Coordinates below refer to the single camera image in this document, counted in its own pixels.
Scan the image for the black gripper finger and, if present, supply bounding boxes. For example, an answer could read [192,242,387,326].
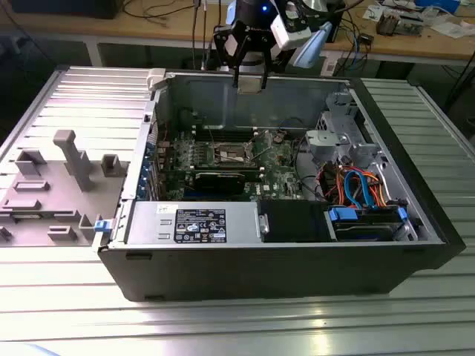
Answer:
[256,36,276,90]
[212,24,246,89]

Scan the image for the silver square CPU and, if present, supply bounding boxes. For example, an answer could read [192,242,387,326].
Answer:
[237,72,263,96]

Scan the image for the RAM slot white clips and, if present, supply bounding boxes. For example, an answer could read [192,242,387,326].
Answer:
[191,126,258,133]
[191,133,258,139]

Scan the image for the CPU socket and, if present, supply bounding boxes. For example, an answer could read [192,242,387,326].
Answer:
[213,140,259,167]

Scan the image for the finned CPU cooler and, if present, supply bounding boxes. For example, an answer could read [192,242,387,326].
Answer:
[376,10,401,37]

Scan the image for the wooden desk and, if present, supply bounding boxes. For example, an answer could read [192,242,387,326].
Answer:
[0,0,475,62]

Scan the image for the black tower box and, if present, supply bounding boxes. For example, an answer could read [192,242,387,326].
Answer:
[326,0,348,45]

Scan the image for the green motherboard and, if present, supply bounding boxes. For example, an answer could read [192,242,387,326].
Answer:
[155,124,318,204]

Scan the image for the grey metal bay box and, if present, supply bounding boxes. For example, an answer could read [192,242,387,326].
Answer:
[305,129,353,164]

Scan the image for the small white papers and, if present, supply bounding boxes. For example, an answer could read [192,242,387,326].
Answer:
[361,2,385,21]

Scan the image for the black graphics card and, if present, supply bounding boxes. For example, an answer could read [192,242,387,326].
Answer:
[192,171,247,194]

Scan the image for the green circuit board module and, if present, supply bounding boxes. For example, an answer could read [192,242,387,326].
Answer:
[399,13,425,37]

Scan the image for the large black box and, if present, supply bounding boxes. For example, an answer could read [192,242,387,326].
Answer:
[9,0,120,20]

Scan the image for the blue box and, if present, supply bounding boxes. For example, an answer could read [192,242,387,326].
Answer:
[413,0,462,12]

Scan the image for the white paper sheet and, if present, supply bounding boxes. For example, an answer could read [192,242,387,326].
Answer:
[431,21,474,39]

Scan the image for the silver power supply unit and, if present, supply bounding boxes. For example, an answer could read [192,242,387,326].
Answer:
[125,201,263,246]

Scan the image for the hard disk blue carrier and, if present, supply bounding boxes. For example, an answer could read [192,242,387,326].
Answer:
[324,206,410,243]

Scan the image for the black PC case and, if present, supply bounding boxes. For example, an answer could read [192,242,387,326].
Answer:
[96,67,468,303]

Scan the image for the grey parts rack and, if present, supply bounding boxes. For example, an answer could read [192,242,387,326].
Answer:
[0,129,130,248]

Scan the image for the dark hanging cable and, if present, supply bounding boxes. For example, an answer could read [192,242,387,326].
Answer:
[201,0,211,72]
[191,0,200,70]

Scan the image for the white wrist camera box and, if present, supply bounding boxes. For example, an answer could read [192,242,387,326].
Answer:
[269,13,312,50]

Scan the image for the grey case handle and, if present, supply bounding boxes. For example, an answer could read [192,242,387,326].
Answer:
[145,68,168,91]

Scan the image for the orange wire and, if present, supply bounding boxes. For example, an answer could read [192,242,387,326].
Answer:
[331,165,348,203]
[361,171,391,206]

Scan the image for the blue flat wire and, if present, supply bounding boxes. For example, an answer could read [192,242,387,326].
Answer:
[356,169,377,209]
[343,171,364,207]

